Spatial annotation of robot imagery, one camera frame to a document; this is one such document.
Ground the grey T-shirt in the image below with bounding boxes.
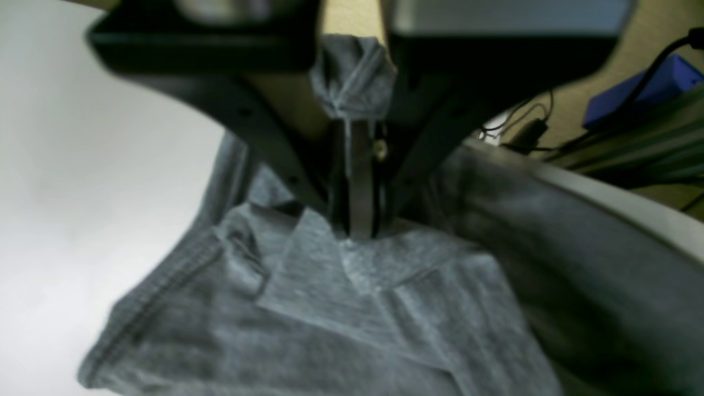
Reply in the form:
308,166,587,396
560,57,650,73
77,34,704,396

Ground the blue box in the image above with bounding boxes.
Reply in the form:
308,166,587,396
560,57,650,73
582,54,703,130

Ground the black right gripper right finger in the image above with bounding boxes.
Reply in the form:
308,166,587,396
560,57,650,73
372,1,633,236

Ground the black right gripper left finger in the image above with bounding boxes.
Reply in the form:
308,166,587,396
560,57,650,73
88,1,350,235

